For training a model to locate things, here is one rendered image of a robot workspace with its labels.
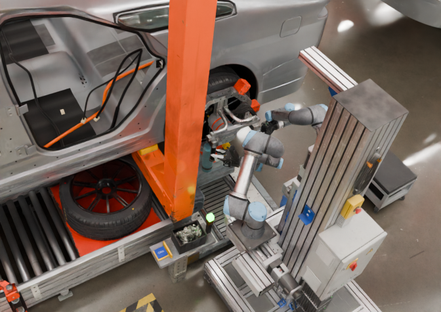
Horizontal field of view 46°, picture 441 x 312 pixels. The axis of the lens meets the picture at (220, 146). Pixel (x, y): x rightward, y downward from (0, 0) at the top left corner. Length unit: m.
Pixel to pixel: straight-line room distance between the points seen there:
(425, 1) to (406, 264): 2.42
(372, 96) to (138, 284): 2.30
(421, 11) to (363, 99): 3.07
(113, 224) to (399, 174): 2.37
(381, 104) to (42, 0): 1.77
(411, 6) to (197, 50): 3.24
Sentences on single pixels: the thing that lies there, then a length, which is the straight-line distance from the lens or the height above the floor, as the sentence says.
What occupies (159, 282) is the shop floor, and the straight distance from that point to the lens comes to 3.98.
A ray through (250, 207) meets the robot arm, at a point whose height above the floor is 1.05.
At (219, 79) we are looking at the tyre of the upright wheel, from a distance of 3.61.
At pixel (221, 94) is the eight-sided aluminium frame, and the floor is 1.12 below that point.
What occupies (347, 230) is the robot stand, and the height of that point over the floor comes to 1.23.
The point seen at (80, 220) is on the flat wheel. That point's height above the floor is 0.49.
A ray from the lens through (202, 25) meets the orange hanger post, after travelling 2.43.
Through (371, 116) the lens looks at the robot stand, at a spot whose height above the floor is 2.03.
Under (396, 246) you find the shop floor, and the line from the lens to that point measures 4.55.
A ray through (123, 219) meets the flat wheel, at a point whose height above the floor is 0.50.
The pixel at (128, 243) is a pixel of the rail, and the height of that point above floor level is 0.37.
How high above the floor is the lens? 3.59
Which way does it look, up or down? 49 degrees down
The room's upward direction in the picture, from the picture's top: 9 degrees clockwise
